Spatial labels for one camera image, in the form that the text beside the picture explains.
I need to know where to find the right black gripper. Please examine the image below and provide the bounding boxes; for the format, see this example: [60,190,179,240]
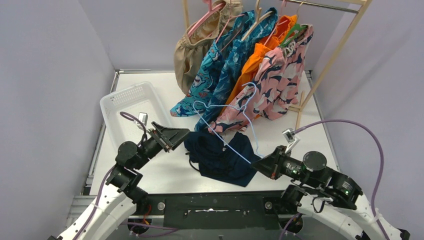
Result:
[250,144,320,187]

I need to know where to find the navy blue shorts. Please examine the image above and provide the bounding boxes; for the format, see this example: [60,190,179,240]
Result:
[184,131,261,187]

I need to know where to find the white perforated plastic basket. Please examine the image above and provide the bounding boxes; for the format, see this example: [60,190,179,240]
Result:
[99,81,172,151]

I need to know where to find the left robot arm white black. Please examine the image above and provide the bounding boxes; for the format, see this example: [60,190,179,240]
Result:
[49,121,190,240]

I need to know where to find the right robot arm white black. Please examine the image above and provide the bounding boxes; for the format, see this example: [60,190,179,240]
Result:
[251,145,411,240]

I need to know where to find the light blue shark shorts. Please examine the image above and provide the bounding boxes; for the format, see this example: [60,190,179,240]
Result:
[169,10,255,117]

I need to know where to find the pink shark print shorts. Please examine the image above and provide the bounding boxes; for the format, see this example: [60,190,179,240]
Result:
[229,24,314,121]

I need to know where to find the beige shorts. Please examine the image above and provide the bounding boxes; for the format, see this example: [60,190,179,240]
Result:
[173,0,228,95]

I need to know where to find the dark blue whale shorts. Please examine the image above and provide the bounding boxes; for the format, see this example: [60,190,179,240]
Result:
[194,7,278,132]

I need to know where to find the pink plastic hanger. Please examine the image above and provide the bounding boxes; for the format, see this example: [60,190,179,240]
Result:
[187,0,226,37]

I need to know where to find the thin pink hanger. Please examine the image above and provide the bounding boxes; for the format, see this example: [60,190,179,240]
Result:
[214,0,243,47]

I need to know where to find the orange shorts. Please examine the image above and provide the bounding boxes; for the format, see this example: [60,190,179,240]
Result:
[225,14,298,105]

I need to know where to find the green plastic hanger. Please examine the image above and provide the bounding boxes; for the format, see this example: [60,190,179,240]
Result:
[279,23,308,48]

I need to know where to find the wooden hanger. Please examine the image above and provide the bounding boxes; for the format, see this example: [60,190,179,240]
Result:
[241,0,275,41]

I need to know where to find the wooden clothes rack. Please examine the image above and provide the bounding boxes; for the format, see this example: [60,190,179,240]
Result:
[180,0,374,132]

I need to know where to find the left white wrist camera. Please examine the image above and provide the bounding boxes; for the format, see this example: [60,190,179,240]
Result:
[135,112,148,129]

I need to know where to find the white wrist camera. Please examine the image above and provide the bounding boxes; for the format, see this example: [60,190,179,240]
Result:
[282,128,300,154]
[135,112,148,129]

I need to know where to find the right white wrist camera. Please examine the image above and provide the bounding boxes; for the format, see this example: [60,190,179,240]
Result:
[282,128,300,154]

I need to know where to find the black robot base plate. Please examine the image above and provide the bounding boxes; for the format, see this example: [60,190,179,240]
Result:
[129,190,297,230]

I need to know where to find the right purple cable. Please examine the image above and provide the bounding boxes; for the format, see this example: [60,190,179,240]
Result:
[278,119,393,240]

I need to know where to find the purple cable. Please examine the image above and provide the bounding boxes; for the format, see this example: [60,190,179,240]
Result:
[71,111,180,240]
[278,119,393,240]

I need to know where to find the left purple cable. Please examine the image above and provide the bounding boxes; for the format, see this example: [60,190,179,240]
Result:
[71,111,180,240]

